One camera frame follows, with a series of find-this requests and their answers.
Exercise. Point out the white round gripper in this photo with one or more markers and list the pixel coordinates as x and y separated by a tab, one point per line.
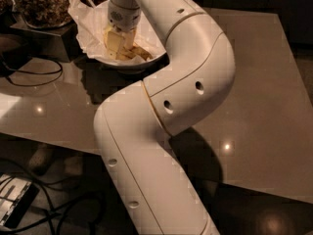
124	17

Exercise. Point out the spotted yellow banana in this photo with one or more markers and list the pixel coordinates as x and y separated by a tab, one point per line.
138	51

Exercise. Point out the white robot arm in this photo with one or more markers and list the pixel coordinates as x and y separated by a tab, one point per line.
133	125

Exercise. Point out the white bowl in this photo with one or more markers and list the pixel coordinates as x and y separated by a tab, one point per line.
145	37

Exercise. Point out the white paper napkin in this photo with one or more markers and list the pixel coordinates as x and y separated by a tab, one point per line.
81	14

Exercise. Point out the dark metal box stand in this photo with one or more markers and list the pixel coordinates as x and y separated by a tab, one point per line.
57	43

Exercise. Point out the glass jar of nuts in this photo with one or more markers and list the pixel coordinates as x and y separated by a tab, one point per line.
44	13

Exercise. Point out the dark round object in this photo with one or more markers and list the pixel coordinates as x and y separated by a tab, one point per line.
13	52

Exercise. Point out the left light slipper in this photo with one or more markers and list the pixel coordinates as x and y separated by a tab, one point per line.
41	160

